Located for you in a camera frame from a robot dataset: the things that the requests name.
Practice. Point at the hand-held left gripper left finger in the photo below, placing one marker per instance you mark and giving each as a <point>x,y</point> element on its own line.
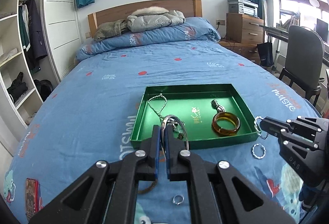
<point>156,157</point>

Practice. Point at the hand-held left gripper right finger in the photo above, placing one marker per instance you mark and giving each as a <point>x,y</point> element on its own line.
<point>168,157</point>

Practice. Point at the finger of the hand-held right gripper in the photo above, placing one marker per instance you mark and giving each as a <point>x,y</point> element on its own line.
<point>272,123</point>
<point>290,140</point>

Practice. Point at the silver bangle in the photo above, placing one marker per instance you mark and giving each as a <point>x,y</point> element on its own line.
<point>180,123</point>

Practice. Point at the green tray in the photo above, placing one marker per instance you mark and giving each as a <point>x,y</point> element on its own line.
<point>198,116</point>

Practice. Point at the amber bangle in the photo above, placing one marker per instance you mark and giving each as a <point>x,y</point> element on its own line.
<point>218,132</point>

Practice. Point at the dark brown bangle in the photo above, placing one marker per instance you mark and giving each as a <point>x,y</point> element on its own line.
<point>147,189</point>

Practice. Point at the black tote bag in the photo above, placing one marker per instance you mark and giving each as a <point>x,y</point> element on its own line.
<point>266,55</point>

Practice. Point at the grey chair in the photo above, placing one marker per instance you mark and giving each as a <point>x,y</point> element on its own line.
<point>303,59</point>

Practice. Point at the wooden nightstand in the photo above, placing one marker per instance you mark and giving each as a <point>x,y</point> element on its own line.
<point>244,51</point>

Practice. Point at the desk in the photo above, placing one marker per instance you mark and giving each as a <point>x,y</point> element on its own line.
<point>275,32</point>

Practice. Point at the wooden drawer cabinet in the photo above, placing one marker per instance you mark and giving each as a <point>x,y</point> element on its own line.
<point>244,28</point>

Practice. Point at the computer monitor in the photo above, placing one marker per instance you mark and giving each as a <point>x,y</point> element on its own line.
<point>322,31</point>

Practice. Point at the folded blue duvet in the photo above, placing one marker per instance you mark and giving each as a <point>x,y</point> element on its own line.
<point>159,38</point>

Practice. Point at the grey printer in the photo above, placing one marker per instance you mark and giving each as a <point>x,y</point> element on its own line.
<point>244,6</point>

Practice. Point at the round white lamp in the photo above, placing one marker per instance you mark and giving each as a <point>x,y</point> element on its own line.
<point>314,2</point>

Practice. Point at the red smartphone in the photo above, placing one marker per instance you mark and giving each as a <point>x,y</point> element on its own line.
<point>32,195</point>

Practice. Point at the olive fleece garment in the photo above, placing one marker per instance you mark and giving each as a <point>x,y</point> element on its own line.
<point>110,31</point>

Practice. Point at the grey puffer jacket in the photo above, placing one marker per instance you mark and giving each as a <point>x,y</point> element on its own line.
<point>154,22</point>

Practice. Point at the wooden headboard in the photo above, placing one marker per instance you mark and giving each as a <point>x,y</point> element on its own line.
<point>113,14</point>

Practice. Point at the black bag on shelf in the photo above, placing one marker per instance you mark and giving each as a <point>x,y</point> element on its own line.
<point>18,87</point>

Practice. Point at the white wardrobe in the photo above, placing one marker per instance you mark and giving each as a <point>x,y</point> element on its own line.
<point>61,33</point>

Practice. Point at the hanging dark clothes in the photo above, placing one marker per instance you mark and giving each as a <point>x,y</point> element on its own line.
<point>33,33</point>

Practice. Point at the folded white clothes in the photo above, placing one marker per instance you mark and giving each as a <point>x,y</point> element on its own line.
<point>7,55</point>

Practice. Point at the wall socket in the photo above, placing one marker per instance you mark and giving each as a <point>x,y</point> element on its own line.
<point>220,22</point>

